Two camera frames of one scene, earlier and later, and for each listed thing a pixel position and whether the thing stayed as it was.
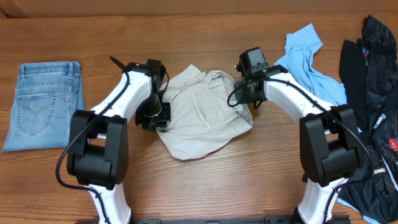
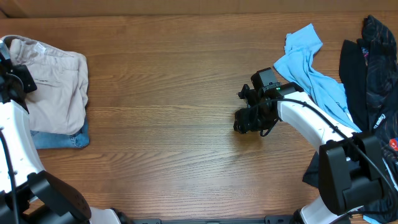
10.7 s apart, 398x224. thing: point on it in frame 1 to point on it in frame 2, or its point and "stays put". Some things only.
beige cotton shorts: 203,118 to 58,106
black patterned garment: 368,70 stays put
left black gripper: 161,121 to 20,73
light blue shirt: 297,63 stays put
